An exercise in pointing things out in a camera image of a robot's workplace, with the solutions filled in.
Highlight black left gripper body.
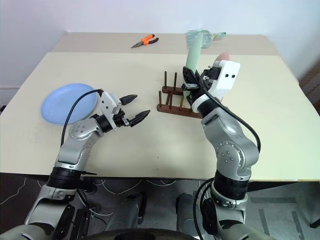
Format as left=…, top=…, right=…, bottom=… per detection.
left=113, top=104, right=131, bottom=128

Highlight black floor object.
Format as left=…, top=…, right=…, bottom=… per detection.
left=309, top=208, right=320, bottom=229

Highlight dark grey rounded shape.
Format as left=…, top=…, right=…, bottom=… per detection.
left=176, top=192, right=202, bottom=233
left=109, top=192, right=148, bottom=233

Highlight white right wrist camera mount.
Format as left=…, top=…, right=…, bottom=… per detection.
left=191, top=59, right=241, bottom=113

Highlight wooden dish rack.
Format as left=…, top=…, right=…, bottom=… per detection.
left=156, top=71, right=203, bottom=120

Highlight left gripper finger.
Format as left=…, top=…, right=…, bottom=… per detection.
left=119, top=94, right=138, bottom=107
left=128, top=109, right=151, bottom=126

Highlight blue plate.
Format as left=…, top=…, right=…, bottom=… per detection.
left=40, top=83, right=99, bottom=126

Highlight black rounded torso rim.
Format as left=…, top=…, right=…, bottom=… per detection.
left=82, top=226, right=201, bottom=240

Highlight orange handled pliers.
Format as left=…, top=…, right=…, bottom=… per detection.
left=130, top=34, right=160, bottom=49

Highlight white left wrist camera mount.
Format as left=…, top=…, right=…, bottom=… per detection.
left=99, top=91, right=121, bottom=131

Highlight pale green utensil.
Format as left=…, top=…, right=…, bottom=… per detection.
left=212, top=31, right=228, bottom=41

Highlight green plate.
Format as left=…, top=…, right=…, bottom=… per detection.
left=183, top=31, right=204, bottom=101

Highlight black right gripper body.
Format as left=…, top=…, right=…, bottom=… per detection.
left=186, top=67, right=221, bottom=102

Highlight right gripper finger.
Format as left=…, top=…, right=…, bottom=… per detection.
left=182, top=66, right=201, bottom=86

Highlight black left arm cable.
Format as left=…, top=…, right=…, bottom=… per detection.
left=61, top=88, right=105, bottom=148

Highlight clear plastic packet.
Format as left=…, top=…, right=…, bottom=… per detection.
left=185, top=29, right=215, bottom=50

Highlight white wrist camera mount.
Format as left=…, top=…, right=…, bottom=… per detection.
left=99, top=91, right=121, bottom=131
left=191, top=59, right=241, bottom=113

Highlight thin white floor wires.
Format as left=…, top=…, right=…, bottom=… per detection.
left=0, top=177, right=201, bottom=226

